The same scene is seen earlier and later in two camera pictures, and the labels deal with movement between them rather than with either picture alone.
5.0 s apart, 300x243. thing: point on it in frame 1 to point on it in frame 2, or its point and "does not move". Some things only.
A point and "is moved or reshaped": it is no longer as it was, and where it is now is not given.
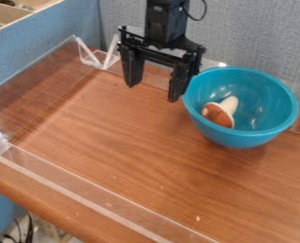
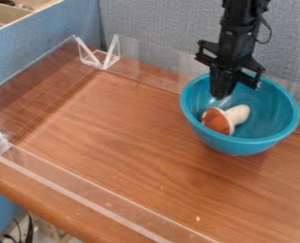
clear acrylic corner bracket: [98, 58] does not move
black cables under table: [18, 228] does not move
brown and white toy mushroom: [221, 112] is moved or reshaped
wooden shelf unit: [7, 11] does not move
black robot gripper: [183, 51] to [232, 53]
